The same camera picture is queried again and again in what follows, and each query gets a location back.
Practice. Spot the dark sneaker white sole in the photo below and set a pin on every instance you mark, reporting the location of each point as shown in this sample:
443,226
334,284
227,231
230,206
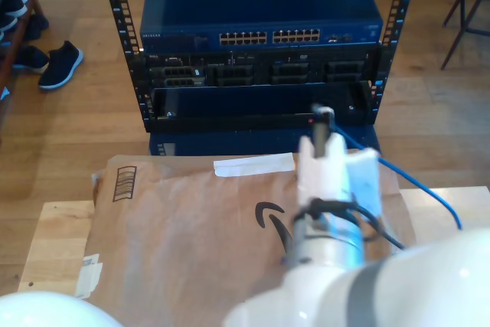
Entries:
30,61
61,63

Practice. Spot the white barcode label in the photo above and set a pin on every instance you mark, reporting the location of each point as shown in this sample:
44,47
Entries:
88,277

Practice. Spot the black server unit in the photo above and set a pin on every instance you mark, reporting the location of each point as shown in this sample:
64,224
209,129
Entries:
180,70

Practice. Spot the blue network switch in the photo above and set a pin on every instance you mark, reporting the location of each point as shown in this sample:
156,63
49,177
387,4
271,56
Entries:
260,1

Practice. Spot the black rack tray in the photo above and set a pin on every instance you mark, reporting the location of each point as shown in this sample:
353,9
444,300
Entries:
229,105

